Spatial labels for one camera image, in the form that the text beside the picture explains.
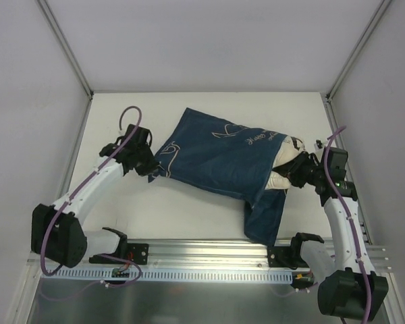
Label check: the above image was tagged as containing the left aluminium frame post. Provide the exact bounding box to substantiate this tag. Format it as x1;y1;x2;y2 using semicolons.
36;0;95;99

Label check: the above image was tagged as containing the white slotted cable duct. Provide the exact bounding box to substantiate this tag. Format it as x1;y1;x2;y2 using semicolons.
52;267;293;285

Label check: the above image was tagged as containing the right aluminium frame post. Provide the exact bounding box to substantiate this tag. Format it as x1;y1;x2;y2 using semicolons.
325;0;394;101

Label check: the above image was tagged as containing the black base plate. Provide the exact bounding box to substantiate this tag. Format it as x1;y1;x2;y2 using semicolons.
267;246;309;270
88;242;149;265

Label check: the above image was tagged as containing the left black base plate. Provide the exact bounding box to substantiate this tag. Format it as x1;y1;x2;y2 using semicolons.
88;242;149;265

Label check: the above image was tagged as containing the aluminium mounting rail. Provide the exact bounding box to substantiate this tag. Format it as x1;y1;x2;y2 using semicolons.
26;238;389;271

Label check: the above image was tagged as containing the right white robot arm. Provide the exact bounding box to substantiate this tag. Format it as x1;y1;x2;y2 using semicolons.
273;145;389;323

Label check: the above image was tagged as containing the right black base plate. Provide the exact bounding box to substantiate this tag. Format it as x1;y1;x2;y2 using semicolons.
267;246;309;270

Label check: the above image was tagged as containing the aluminium frame post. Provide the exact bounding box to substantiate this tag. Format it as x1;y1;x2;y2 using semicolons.
325;0;394;101
36;0;95;99

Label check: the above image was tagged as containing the blue whale pillowcase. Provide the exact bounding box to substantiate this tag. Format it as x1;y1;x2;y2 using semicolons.
148;108;286;246

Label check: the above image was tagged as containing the cream white pillow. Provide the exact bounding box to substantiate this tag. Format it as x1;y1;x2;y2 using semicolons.
265;136;305;190

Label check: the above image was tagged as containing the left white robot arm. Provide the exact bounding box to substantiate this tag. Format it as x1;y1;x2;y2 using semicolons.
30;124;158;268

